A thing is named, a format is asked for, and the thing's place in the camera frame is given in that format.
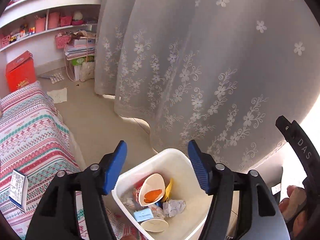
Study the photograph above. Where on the red and white wrapper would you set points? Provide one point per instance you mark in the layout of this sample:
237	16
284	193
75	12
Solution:
136	192

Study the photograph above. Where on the person's right hand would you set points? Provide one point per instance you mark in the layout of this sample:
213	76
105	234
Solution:
292	205

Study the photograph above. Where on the green cardboard box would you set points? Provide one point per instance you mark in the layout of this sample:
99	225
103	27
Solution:
82	61

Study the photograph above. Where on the white plush toy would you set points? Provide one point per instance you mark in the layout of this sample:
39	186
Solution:
77	16

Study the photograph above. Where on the white tissue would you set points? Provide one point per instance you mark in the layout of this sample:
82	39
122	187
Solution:
130	202

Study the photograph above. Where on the grey floral embroidered curtain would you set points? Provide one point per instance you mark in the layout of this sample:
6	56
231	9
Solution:
200	62

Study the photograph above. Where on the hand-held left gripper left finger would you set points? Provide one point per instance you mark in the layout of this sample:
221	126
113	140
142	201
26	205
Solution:
115	170

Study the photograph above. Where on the orange peel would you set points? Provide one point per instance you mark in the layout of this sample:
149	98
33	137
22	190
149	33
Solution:
153	195

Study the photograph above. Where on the group of small toys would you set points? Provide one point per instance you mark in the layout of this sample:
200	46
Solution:
25	30

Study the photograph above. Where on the yellow wrapper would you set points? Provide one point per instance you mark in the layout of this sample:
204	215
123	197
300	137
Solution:
168	186

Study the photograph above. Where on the white plastic bin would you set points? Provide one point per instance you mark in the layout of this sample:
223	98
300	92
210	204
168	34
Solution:
180	165

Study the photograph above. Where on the white paper sheet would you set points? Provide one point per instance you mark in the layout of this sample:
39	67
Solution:
57	95

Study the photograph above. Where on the pink plastic basket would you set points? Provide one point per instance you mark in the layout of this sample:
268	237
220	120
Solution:
66	21

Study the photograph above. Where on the red cardboard box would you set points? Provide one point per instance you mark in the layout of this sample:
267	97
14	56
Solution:
20	72

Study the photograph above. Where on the striped patterned blanket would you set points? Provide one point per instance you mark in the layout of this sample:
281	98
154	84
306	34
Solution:
35	135

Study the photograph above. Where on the hanging pink basket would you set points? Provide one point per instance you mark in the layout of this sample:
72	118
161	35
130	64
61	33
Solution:
62	41

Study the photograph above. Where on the tall pink container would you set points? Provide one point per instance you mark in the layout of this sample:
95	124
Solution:
40	24
53	20

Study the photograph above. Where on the small white printed box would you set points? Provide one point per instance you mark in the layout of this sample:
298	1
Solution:
18	190

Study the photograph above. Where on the red plastic basket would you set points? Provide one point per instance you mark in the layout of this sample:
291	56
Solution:
5	41

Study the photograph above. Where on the white wall shelf unit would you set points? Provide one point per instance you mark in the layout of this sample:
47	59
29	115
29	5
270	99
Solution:
50	5

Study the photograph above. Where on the white plastic bag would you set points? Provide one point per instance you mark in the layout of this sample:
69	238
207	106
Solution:
87	71

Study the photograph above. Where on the stack of papers and books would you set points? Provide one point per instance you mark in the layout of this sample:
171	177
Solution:
80	46

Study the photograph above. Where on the blue packet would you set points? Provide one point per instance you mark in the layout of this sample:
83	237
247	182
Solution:
143	215

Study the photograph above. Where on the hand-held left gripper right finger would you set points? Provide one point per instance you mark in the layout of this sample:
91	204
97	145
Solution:
200	170

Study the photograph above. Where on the tile patterned sheet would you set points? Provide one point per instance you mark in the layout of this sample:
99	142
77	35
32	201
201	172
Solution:
56	77

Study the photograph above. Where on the white paper cup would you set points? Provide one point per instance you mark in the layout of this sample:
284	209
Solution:
150	181
153	225

